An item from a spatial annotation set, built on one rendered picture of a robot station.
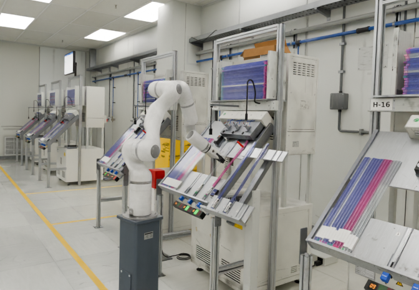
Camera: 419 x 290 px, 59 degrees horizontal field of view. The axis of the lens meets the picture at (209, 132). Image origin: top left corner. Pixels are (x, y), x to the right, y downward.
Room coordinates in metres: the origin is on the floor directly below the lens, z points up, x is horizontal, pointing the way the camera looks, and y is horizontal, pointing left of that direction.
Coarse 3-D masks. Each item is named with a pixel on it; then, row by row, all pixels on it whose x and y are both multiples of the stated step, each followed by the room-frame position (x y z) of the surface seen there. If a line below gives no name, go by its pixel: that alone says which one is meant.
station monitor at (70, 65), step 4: (72, 52) 6.42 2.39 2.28; (68, 56) 6.65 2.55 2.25; (72, 56) 6.41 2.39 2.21; (68, 60) 6.65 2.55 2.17; (72, 60) 6.41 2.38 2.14; (68, 64) 6.65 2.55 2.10; (72, 64) 6.41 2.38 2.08; (76, 64) 6.68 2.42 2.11; (68, 68) 6.64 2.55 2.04; (72, 68) 6.41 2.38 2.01; (76, 68) 6.69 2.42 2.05; (64, 72) 6.86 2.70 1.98; (68, 72) 6.64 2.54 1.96; (72, 72) 6.41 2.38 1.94; (76, 72) 6.69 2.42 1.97
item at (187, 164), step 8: (192, 152) 2.89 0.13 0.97; (200, 152) 2.81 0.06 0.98; (184, 160) 2.87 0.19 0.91; (192, 160) 2.79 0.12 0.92; (200, 160) 2.74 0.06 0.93; (176, 168) 2.84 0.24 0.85; (184, 168) 2.77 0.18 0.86; (192, 168) 2.70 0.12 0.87; (168, 176) 2.82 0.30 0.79; (176, 176) 2.75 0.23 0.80; (184, 176) 2.68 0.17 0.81; (168, 184) 2.74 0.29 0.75; (176, 184) 2.67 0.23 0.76
